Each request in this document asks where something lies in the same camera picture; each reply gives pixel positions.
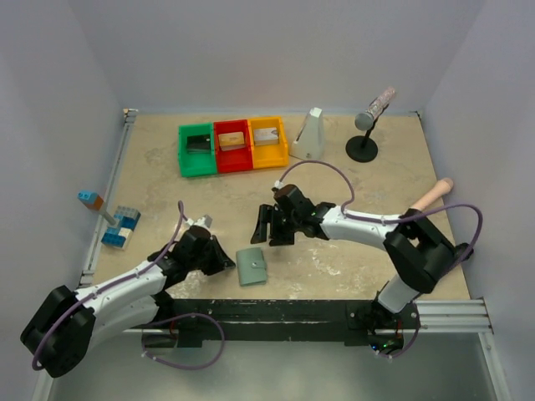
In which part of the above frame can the silver card in bin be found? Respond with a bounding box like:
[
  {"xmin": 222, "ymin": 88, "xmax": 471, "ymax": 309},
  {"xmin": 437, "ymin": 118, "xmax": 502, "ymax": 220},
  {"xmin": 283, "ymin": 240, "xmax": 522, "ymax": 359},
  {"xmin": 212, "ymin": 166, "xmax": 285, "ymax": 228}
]
[{"xmin": 253, "ymin": 127, "xmax": 279, "ymax": 146}]

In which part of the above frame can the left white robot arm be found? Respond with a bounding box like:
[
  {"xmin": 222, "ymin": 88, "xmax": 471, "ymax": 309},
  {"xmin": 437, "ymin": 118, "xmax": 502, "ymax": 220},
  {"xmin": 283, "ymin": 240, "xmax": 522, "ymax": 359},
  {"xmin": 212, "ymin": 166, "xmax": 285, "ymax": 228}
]
[{"xmin": 20, "ymin": 226, "xmax": 236, "ymax": 378}]

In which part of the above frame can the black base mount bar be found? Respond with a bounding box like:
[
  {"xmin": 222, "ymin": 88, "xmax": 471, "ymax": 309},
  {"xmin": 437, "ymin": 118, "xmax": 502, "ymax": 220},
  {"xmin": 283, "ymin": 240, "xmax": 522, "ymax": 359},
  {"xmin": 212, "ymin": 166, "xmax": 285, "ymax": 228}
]
[{"xmin": 151, "ymin": 299, "xmax": 420, "ymax": 348}]

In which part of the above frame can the tan card in bin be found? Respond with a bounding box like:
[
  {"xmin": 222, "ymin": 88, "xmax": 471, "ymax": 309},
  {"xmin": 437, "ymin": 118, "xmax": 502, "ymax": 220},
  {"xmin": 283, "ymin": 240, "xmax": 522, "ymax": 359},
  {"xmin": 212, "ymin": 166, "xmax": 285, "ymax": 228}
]
[{"xmin": 217, "ymin": 131, "xmax": 246, "ymax": 151}]

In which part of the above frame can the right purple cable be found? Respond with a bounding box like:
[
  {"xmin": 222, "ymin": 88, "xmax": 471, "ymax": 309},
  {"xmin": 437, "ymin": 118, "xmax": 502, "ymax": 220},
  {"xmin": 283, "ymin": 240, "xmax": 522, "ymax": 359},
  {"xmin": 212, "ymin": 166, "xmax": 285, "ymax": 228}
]
[{"xmin": 278, "ymin": 160, "xmax": 486, "ymax": 268}]

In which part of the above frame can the blue orange brick hammer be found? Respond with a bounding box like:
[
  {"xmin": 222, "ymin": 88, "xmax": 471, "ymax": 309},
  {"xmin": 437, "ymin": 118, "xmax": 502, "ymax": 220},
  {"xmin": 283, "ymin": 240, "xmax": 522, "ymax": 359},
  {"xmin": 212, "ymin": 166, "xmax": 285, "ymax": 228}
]
[{"xmin": 77, "ymin": 190, "xmax": 118, "ymax": 227}]

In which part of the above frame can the black microphone stand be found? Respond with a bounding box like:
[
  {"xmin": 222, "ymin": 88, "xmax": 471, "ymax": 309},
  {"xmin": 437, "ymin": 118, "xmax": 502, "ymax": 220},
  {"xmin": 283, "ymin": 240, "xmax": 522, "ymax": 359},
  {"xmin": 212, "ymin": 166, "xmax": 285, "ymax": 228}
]
[{"xmin": 345, "ymin": 110, "xmax": 379, "ymax": 163}]

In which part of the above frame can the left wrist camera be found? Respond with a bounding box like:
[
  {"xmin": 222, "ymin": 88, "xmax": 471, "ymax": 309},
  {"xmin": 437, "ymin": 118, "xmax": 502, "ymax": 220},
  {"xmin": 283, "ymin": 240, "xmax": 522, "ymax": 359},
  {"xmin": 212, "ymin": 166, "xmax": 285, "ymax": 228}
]
[{"xmin": 186, "ymin": 215, "xmax": 213, "ymax": 230}]

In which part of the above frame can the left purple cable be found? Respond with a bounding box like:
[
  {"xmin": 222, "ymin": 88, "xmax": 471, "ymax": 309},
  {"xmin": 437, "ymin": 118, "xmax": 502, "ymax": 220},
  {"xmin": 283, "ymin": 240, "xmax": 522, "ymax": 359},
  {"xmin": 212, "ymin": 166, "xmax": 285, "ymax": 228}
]
[{"xmin": 31, "ymin": 200, "xmax": 187, "ymax": 371}]

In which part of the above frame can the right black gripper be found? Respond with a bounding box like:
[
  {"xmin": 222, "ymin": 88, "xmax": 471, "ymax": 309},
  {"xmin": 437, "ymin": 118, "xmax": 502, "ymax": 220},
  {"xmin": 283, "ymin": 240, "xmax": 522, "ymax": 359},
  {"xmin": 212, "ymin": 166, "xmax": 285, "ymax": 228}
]
[{"xmin": 250, "ymin": 204, "xmax": 301, "ymax": 246}]

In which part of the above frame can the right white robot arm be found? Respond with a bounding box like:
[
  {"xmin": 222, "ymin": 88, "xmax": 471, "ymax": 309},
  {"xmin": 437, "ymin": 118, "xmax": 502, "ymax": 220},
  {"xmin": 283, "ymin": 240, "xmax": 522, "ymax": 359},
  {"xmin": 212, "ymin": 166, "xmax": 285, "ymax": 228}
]
[{"xmin": 251, "ymin": 185, "xmax": 473, "ymax": 327}]

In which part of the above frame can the green card holder wallet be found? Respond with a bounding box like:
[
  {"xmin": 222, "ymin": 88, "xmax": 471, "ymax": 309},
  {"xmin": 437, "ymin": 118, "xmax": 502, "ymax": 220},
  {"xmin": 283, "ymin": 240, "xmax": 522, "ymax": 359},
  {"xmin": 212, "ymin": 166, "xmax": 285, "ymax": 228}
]
[{"xmin": 236, "ymin": 247, "xmax": 268, "ymax": 287}]

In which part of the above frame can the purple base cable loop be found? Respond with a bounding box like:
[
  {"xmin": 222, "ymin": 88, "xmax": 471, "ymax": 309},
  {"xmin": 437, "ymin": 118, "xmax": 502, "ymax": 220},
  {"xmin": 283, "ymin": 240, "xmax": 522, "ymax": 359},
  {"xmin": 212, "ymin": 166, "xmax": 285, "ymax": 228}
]
[{"xmin": 140, "ymin": 309, "xmax": 227, "ymax": 370}]

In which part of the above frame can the black microphone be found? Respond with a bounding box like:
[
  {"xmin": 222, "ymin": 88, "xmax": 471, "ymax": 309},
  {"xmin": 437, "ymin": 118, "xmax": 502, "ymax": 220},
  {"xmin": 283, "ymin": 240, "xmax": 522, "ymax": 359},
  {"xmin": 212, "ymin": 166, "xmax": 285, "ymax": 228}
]
[{"xmin": 454, "ymin": 242, "xmax": 474, "ymax": 266}]

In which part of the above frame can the white metronome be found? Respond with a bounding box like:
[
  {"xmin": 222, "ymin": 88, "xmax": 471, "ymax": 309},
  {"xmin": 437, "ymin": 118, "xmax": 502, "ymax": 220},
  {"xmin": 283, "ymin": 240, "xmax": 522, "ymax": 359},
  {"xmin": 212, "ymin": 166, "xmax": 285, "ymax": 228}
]
[{"xmin": 289, "ymin": 107, "xmax": 325, "ymax": 160}]

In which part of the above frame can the green plastic bin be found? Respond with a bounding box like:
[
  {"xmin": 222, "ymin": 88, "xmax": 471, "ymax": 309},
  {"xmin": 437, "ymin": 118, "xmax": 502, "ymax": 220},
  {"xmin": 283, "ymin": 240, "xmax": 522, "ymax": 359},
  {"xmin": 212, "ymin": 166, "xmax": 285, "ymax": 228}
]
[{"xmin": 177, "ymin": 123, "xmax": 217, "ymax": 178}]

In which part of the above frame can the red plastic bin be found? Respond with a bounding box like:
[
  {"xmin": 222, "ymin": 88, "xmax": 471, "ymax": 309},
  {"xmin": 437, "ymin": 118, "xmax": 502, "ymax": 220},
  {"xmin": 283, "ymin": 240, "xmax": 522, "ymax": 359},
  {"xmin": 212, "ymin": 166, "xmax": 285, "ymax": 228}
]
[{"xmin": 213, "ymin": 119, "xmax": 253, "ymax": 174}]

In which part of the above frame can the grey glitter microphone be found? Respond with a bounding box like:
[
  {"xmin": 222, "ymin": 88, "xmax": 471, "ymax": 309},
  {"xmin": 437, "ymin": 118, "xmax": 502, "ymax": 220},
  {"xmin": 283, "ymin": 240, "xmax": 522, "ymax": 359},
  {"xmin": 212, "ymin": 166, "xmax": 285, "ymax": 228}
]
[{"xmin": 354, "ymin": 87, "xmax": 396, "ymax": 131}]

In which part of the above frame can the yellow plastic bin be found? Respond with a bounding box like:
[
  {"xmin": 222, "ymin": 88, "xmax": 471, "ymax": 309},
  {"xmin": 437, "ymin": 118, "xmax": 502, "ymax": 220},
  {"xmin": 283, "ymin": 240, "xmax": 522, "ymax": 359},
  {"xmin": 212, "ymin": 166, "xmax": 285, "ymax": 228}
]
[{"xmin": 247, "ymin": 116, "xmax": 289, "ymax": 170}]

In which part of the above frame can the blue toy brick stack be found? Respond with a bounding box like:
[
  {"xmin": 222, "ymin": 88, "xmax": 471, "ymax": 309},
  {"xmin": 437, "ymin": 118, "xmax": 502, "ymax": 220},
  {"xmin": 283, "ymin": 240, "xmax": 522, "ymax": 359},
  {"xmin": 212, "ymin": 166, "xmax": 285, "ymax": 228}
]
[{"xmin": 101, "ymin": 206, "xmax": 141, "ymax": 250}]

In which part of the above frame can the black card in bin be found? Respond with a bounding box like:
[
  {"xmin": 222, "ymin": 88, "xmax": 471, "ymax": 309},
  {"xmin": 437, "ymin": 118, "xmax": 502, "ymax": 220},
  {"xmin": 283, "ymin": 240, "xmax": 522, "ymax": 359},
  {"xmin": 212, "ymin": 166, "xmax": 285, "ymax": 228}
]
[{"xmin": 186, "ymin": 135, "xmax": 211, "ymax": 154}]

